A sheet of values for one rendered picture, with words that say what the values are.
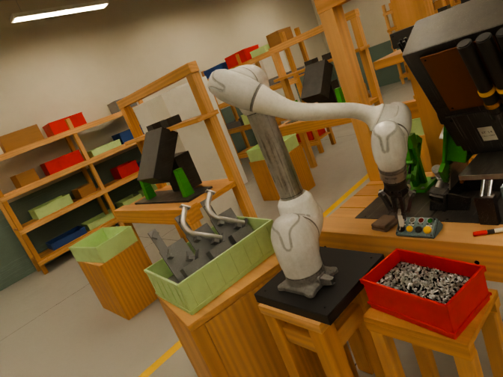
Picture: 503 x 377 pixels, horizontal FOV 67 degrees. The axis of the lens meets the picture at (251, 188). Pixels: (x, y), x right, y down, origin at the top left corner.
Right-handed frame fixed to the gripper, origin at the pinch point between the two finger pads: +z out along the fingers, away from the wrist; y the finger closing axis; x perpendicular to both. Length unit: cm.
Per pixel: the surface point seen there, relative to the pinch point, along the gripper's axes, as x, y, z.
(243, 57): 510, -363, 114
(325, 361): -50, -21, 23
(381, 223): 8.0, -10.3, 12.2
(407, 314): -36.7, 6.2, 5.3
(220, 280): -24, -82, 24
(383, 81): 1031, -242, 468
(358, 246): 2.9, -20.9, 22.5
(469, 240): -4.3, 22.4, 5.4
